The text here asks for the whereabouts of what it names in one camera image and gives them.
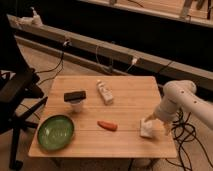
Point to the small white cup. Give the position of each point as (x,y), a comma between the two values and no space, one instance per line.
(76,105)

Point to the black office chair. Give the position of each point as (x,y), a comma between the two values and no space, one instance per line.
(17,82)

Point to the green ceramic bowl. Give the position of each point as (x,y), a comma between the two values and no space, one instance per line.
(55,132)

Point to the wooden table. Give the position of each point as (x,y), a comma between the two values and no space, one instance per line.
(135,97)

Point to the white spray bottle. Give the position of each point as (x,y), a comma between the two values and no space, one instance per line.
(36,18)

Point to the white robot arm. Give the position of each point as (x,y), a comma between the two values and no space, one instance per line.
(181,94)

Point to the white plug with cable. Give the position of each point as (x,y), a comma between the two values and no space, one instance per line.
(133,62)

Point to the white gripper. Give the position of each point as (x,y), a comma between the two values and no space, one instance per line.
(166,113)

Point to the black sponge block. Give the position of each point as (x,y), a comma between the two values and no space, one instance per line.
(76,95)

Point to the orange carrot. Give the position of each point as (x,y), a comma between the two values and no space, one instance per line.
(107,125)

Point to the white tube bottle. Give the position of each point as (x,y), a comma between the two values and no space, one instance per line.
(104,92)

